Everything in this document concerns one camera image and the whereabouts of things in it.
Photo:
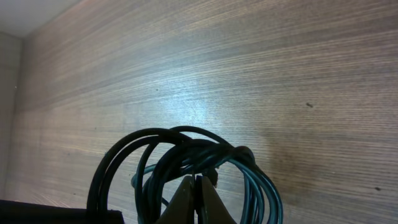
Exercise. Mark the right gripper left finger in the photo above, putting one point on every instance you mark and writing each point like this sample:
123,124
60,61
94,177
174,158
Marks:
20,212

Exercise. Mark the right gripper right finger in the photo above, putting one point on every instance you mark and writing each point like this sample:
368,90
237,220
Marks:
196,196

